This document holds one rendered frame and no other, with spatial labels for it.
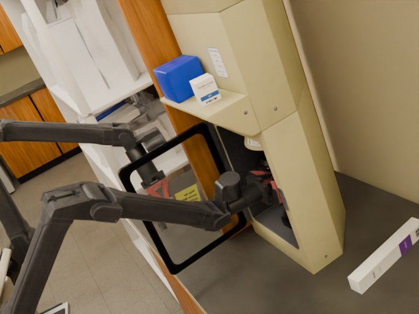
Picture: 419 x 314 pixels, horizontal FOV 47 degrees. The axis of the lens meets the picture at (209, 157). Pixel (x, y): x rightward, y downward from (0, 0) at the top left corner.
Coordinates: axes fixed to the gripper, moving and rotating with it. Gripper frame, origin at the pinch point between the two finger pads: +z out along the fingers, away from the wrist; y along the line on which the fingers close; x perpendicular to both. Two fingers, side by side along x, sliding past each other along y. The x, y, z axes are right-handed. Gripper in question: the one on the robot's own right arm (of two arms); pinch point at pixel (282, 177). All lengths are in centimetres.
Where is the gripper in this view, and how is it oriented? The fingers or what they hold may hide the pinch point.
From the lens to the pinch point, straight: 143.1
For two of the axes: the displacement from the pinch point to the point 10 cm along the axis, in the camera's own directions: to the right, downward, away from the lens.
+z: 8.5, -4.2, 3.2
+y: -4.4, -2.2, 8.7
